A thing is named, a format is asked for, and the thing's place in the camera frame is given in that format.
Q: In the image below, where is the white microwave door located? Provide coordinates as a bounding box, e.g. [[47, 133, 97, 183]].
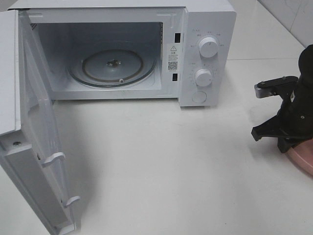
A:
[[0, 10, 80, 235]]

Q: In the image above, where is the glass microwave turntable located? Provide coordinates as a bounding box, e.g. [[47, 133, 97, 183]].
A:
[[67, 41, 160, 88]]

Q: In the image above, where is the white upper microwave knob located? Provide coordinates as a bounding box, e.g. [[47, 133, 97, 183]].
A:
[[198, 35, 219, 58]]

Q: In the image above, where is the white round door button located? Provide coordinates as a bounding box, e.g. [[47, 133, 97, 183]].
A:
[[192, 92, 207, 103]]

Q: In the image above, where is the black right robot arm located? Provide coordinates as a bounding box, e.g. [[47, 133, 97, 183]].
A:
[[251, 45, 313, 153]]

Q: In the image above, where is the white lower microwave knob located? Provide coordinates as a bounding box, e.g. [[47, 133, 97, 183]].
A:
[[194, 69, 213, 87]]

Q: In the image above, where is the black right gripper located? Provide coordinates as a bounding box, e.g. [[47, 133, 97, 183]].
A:
[[251, 77, 313, 153]]

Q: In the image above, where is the pink round plate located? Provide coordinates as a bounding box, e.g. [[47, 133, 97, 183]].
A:
[[287, 140, 313, 176]]

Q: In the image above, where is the white microwave knob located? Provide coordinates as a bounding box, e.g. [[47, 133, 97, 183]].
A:
[[198, 35, 219, 58], [194, 69, 213, 87]]

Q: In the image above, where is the white microwave oven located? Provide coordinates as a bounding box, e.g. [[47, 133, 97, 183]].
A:
[[8, 0, 237, 107]]

